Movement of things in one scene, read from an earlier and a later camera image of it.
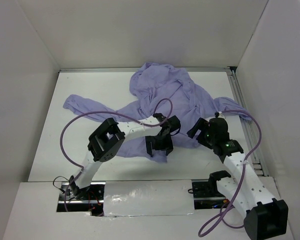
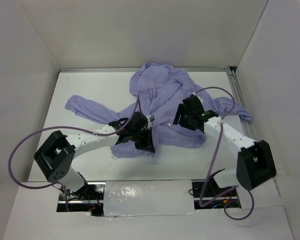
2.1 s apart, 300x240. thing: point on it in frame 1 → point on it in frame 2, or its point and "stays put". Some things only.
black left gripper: x=166 y=145 → x=147 y=145
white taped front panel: x=148 y=197 stays put
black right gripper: x=203 y=125 → x=182 y=110
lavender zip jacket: x=169 y=94 stays put
